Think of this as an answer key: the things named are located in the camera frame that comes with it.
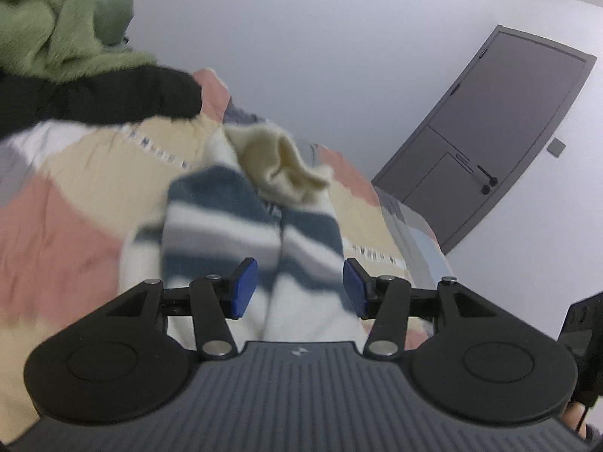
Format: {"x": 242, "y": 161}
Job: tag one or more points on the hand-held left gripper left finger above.
{"x": 242, "y": 289}

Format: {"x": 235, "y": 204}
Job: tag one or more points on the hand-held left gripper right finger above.
{"x": 355, "y": 289}

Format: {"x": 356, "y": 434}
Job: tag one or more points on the cream blue striped sweater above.
{"x": 212, "y": 193}

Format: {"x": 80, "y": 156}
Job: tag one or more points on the patchwork blanket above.
{"x": 61, "y": 226}

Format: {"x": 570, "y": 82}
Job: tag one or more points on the black garment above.
{"x": 117, "y": 94}

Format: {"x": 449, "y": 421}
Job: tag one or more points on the grey door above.
{"x": 509, "y": 103}

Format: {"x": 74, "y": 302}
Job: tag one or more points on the pale green cloth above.
{"x": 113, "y": 9}

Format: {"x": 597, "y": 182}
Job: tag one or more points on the green fuzzy garment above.
{"x": 56, "y": 23}

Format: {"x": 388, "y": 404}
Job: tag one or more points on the small grey wall switch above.
{"x": 557, "y": 147}

